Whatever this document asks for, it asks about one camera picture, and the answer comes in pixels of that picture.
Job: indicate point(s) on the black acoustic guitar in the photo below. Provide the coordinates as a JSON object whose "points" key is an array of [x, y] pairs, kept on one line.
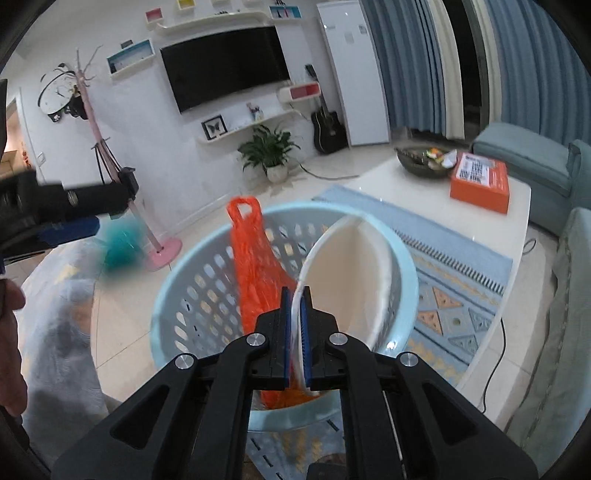
{"points": [[328, 131]]}

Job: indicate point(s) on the white standing air conditioner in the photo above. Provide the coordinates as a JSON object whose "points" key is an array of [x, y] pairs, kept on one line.
{"points": [[355, 74]]}

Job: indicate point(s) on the white sheer curtain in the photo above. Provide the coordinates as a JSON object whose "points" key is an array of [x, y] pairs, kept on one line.
{"points": [[450, 69]]}

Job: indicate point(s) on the small pen holder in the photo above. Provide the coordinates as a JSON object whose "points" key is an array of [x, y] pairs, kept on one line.
{"points": [[254, 112]]}

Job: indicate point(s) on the dark snack bowl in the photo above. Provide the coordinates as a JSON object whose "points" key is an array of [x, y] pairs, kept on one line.
{"points": [[420, 167]]}

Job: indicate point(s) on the small dark instrument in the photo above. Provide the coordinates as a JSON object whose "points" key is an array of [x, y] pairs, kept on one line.
{"points": [[311, 74]]}

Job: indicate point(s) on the blue-rimmed wall box shelf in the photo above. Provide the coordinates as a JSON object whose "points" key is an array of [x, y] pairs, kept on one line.
{"points": [[130, 60]]}

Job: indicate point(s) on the white coffee table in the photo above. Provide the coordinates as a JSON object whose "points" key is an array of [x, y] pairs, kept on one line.
{"points": [[401, 198]]}

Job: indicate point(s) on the black flat television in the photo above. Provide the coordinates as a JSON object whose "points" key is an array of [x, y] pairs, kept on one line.
{"points": [[226, 69]]}

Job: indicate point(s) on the black hanging bag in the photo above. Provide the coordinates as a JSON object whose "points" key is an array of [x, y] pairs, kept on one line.
{"points": [[77, 108]]}

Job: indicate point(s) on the low white wall shelf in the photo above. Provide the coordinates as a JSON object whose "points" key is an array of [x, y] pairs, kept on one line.
{"points": [[249, 129]]}

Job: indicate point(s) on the blue-grey sofa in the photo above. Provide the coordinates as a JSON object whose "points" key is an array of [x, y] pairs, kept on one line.
{"points": [[521, 161]]}

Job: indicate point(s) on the orange plastic bag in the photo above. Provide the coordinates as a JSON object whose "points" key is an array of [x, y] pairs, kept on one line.
{"points": [[254, 277]]}

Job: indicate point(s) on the pink white wall box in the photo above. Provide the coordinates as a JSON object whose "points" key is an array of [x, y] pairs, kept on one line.
{"points": [[300, 92]]}

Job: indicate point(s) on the person's left hand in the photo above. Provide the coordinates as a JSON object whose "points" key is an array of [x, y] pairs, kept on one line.
{"points": [[11, 369]]}

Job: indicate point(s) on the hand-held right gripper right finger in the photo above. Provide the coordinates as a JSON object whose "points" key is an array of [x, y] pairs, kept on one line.
{"points": [[304, 341]]}

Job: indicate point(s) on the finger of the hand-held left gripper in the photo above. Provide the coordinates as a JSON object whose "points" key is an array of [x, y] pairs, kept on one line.
{"points": [[92, 198], [69, 230]]}

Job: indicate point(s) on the long curved white shelf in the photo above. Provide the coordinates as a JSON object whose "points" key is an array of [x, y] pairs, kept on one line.
{"points": [[212, 21]]}

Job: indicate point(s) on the orange cardboard box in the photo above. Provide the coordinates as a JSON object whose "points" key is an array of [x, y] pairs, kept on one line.
{"points": [[480, 184]]}

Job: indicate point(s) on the small blue wall box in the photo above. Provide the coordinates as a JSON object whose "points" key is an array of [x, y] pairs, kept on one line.
{"points": [[280, 11]]}

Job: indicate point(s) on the pink coat rack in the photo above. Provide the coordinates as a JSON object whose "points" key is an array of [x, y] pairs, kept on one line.
{"points": [[99, 138]]}

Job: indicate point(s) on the black butterfly picture frame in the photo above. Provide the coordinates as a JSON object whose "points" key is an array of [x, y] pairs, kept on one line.
{"points": [[214, 127]]}

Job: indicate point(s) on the panda wall clock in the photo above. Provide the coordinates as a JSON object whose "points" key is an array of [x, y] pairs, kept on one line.
{"points": [[55, 97]]}

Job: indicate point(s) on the teal pouch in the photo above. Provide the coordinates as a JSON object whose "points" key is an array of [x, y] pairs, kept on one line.
{"points": [[122, 247]]}

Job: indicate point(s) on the blue patterned rug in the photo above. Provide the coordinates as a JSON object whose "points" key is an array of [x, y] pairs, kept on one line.
{"points": [[452, 295]]}

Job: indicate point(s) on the blue curtain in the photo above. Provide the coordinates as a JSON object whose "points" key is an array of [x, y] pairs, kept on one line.
{"points": [[531, 60], [406, 64]]}

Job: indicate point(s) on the pink wall cube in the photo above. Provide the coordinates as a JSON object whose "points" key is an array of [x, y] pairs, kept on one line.
{"points": [[153, 15]]}

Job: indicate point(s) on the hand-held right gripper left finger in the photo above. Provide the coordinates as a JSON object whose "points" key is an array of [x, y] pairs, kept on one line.
{"points": [[286, 337]]}

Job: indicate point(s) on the potted green plant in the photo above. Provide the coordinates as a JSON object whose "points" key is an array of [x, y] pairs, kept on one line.
{"points": [[268, 147]]}

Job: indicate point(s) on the light blue plastic basket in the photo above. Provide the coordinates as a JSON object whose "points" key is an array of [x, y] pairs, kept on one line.
{"points": [[198, 295]]}

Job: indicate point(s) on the white light switch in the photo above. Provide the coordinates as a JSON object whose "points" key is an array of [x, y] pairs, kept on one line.
{"points": [[41, 158]]}

